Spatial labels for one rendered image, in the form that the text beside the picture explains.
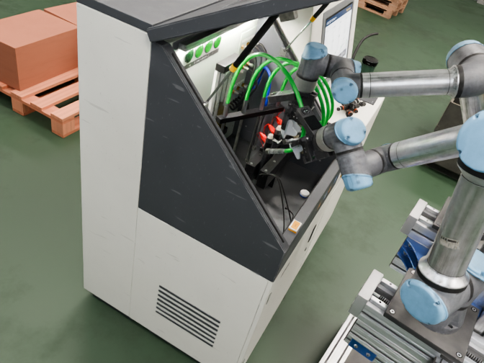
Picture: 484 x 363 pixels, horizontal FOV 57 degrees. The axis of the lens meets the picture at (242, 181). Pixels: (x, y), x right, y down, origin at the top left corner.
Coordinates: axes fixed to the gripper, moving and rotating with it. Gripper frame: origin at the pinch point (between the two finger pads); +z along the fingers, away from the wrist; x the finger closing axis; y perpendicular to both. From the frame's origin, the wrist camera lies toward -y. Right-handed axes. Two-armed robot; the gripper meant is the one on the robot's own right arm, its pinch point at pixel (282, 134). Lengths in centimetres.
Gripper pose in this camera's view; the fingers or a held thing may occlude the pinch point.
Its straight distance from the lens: 166.5
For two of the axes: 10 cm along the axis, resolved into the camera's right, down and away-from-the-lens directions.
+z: -2.0, 7.6, 6.2
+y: 8.6, 4.3, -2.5
